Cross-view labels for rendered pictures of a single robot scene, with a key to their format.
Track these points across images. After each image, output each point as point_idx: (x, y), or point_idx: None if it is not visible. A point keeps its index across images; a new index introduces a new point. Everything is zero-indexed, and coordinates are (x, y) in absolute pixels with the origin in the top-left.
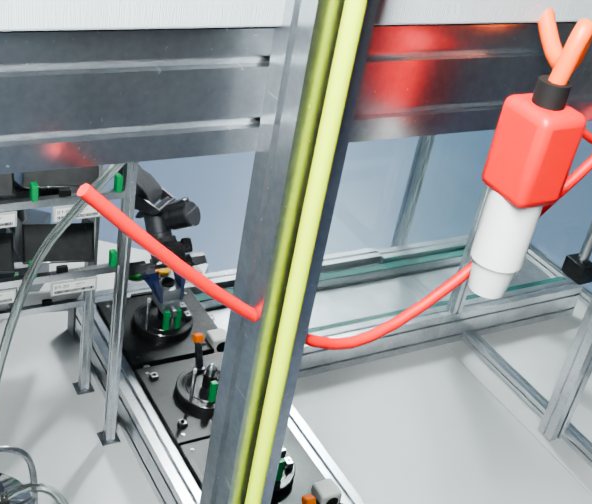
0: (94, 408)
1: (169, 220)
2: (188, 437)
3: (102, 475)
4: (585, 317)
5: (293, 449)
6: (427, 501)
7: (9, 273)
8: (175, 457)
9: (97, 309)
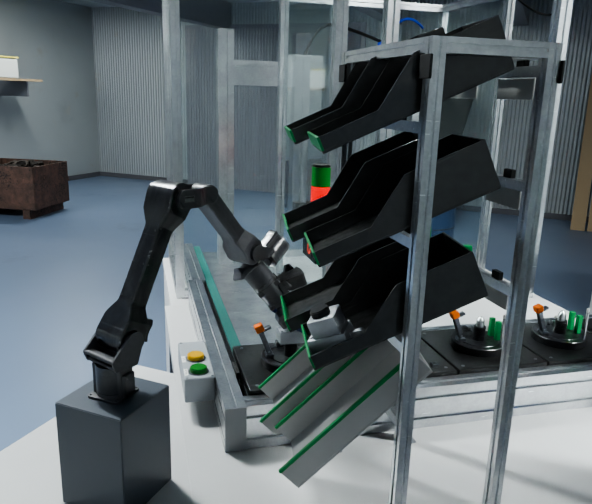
0: (362, 443)
1: (277, 255)
2: (448, 365)
3: (455, 445)
4: None
5: (448, 332)
6: None
7: (155, 452)
8: (470, 376)
9: (255, 395)
